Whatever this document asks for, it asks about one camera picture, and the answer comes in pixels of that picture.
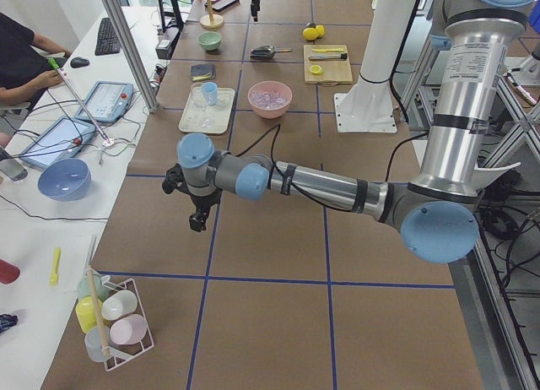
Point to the teach pendant tablet near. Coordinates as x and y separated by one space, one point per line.
62 140

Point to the black computer mouse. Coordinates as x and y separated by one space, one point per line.
79 62

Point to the seated person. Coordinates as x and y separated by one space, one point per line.
25 73

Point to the metal ice scoop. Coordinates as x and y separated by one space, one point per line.
267 52

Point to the pink bowl with ice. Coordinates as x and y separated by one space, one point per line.
270 99

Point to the white cup in rack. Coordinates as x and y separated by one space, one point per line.
120 304

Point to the teach pendant tablet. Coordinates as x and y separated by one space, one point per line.
108 101
62 140

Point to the wooden stand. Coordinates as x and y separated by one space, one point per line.
211 21

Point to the light blue plastic cup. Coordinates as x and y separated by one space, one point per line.
210 92

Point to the cream serving tray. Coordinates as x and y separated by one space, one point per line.
219 114

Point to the black keyboard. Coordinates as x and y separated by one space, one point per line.
107 42

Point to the aluminium frame post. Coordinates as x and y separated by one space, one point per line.
134 61

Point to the white wire cup rack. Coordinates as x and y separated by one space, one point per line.
97 341

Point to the yellow lemon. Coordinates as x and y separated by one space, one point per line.
312 33

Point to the metal tube tool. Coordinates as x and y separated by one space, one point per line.
328 57

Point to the pink cup in rack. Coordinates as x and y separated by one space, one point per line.
129 330

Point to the dark tray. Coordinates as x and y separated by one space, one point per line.
221 5

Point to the teach pendant tablet far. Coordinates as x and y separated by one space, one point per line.
108 101

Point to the yellow cup in rack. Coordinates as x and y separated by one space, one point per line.
85 314

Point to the white chair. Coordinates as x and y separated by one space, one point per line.
482 177

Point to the clear wine glass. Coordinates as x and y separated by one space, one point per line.
200 105

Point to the red object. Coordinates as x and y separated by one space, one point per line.
8 272

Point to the wooden cutting board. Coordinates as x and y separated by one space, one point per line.
335 72

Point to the green ceramic bowl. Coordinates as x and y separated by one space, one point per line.
209 40

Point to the large blue bowl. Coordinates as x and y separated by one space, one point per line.
65 180

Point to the folded grey cloth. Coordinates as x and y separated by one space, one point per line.
202 71

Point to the yellow plastic spoon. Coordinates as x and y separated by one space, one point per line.
53 278

